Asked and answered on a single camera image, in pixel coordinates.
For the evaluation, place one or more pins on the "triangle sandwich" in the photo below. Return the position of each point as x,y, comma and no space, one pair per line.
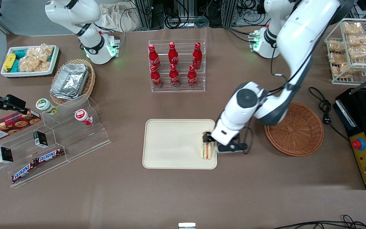
207,151

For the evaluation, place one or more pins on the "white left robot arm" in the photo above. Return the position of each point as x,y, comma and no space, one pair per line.
310,31

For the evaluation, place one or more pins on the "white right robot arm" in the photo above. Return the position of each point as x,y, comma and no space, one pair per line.
91,41

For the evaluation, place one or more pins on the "cream plastic tray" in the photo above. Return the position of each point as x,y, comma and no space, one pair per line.
173,143

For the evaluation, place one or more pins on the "round brown wicker basket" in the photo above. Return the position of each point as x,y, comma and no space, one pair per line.
294,130

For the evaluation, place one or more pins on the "oval wicker basket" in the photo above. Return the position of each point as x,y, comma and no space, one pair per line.
91,79

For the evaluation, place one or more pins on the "Walkers red cookie box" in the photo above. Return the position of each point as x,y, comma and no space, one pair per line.
8,127

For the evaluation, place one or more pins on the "green lid white cup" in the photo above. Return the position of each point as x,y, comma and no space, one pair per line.
44,105

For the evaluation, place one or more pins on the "white rectangular snack bin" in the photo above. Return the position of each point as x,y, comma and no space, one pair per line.
30,74

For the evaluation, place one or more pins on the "teal snack pack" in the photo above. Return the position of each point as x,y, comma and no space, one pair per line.
20,53
15,66

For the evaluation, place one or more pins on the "clear bag rice crackers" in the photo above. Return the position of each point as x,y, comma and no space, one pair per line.
30,64
44,52

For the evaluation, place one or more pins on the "yellow snack pack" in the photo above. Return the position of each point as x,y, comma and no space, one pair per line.
9,62

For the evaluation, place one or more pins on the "small black box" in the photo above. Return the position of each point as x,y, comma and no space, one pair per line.
40,139
5,155

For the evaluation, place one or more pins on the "aluminium foil container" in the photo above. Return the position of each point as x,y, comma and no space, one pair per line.
70,81

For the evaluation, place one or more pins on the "clear acrylic bottle rack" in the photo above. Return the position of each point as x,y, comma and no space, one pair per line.
176,87

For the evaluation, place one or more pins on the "red Coca-Cola bottle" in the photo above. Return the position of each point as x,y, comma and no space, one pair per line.
153,57
174,77
172,55
192,78
197,55
156,78

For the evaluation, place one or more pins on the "Snickers chocolate bar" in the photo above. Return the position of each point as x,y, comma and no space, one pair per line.
24,171
50,155

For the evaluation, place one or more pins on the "clear acrylic stepped stand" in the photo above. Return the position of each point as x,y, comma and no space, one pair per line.
71,140

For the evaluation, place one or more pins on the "red lid white cup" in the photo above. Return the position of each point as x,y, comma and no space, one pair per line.
82,115

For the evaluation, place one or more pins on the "small white grey block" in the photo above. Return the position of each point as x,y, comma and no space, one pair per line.
186,225

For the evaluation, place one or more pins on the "black yellow-panel appliance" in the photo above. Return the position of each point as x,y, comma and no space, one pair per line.
357,127

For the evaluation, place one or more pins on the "red emergency stop button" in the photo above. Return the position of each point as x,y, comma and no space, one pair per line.
358,144

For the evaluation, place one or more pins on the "clear bag fried snack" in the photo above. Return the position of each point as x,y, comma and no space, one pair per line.
362,53
345,69
361,40
338,58
337,46
352,28

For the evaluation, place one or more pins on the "beige cloth bag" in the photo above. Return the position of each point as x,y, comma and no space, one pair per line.
119,19

